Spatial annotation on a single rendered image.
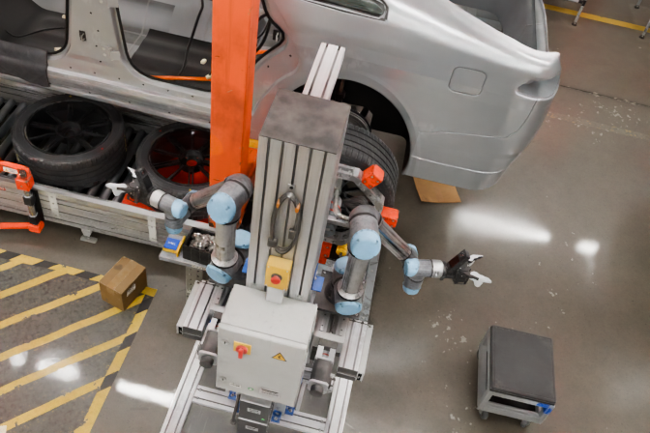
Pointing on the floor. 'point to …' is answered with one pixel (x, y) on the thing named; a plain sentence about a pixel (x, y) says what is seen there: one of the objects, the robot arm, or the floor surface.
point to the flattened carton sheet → (435, 191)
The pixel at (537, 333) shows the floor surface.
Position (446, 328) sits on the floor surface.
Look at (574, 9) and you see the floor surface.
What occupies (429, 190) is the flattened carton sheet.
